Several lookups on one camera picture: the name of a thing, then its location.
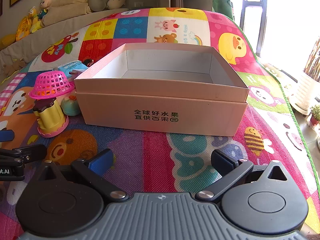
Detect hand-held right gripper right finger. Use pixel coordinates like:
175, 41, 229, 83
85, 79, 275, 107
195, 149, 289, 203

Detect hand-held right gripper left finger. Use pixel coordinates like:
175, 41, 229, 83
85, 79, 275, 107
37, 148, 128, 202

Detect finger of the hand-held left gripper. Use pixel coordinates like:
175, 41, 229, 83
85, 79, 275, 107
0, 144, 47, 167
0, 129, 15, 143

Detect pink plastic basket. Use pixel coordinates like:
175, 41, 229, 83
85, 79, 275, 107
29, 70, 75, 99

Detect pink cardboard box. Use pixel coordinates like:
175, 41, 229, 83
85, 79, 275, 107
74, 43, 250, 137

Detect blue and white tissue pack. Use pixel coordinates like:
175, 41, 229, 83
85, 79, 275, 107
57, 60, 89, 77

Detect colourful cartoon play mat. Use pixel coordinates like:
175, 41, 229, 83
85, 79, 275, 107
0, 7, 313, 240

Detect gold toy with pink base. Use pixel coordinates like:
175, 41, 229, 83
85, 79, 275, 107
32, 99, 70, 138

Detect green round toy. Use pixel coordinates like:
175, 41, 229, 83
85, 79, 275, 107
61, 95, 80, 116

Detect small brown plush toy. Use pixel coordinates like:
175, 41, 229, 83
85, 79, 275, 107
4, 59, 25, 77

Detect yellow plush cushion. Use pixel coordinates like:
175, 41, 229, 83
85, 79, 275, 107
0, 34, 17, 50

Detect small potted cactus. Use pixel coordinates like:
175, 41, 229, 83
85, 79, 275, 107
309, 105, 320, 128

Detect orange and yellow plush toy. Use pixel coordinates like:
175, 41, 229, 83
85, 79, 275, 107
15, 15, 35, 42

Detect white planter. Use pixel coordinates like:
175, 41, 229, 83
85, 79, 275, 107
291, 72, 320, 115

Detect yellow and brown plush toy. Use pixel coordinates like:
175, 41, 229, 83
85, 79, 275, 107
27, 6, 40, 33

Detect beige sofa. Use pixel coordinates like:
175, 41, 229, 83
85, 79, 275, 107
0, 7, 129, 80

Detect dried grass plant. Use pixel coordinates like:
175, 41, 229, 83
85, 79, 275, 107
302, 42, 320, 83

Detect red-hat doll plush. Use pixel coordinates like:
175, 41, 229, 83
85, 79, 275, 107
37, 0, 52, 20

